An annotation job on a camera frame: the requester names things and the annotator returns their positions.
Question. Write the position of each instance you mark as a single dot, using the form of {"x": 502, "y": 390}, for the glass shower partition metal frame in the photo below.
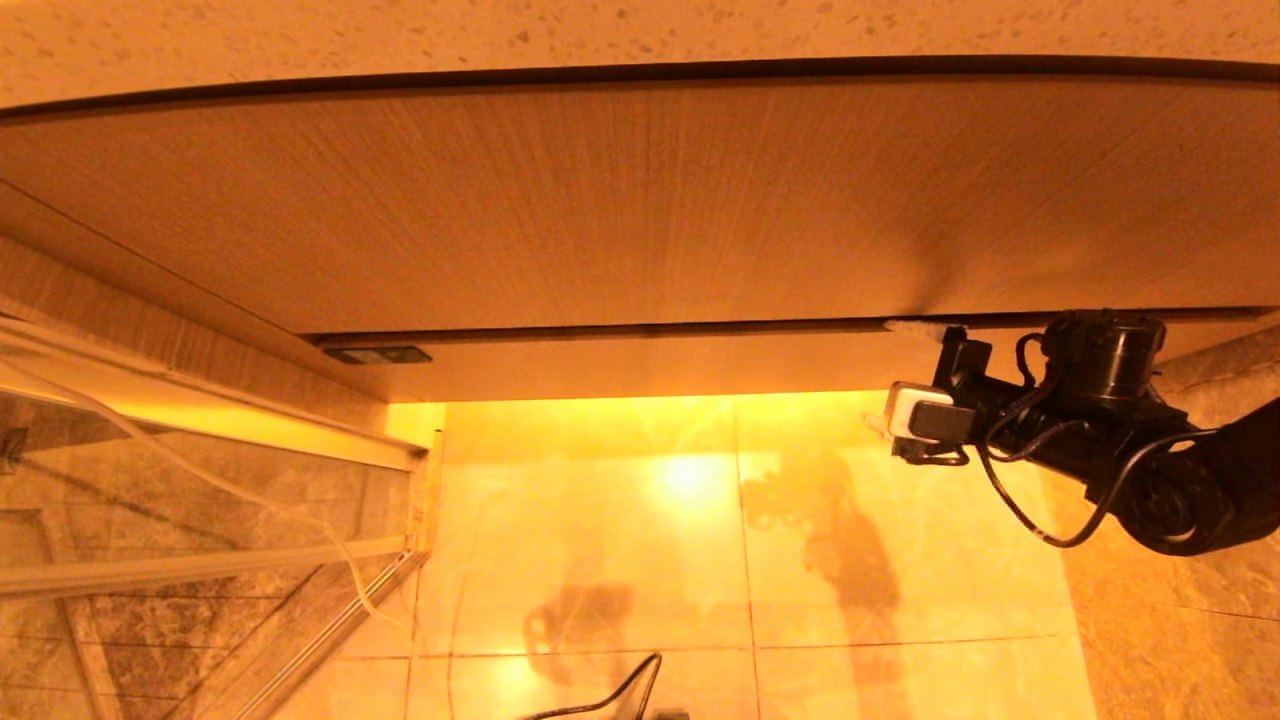
{"x": 200, "y": 565}

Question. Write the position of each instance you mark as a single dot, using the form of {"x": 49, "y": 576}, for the wooden vanity drawer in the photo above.
{"x": 700, "y": 362}

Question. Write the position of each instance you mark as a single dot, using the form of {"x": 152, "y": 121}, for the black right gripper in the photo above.
{"x": 965, "y": 370}

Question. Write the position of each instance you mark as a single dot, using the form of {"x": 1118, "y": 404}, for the wooden vanity cabinet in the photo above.
{"x": 600, "y": 200}

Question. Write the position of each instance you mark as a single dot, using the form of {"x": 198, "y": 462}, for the speckled stone countertop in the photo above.
{"x": 600, "y": 30}

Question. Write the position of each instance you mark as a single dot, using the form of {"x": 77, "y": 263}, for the small black sensor switch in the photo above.
{"x": 380, "y": 354}

